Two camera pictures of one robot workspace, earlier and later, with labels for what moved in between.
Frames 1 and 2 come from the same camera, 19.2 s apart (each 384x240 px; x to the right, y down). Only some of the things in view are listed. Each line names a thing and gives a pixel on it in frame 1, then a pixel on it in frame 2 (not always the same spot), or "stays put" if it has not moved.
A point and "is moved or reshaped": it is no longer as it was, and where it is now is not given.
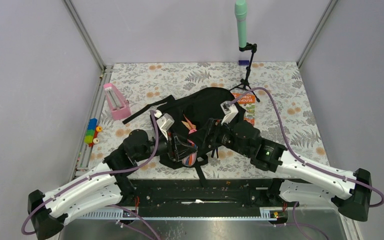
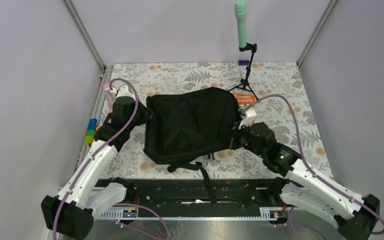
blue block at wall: [243, 62] stays put
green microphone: [240, 10] stays put
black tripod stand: [245, 83] stays put
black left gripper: [181, 149] to [146, 114]
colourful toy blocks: [91, 134] stays put
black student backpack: [181, 116] is moved or reshaped
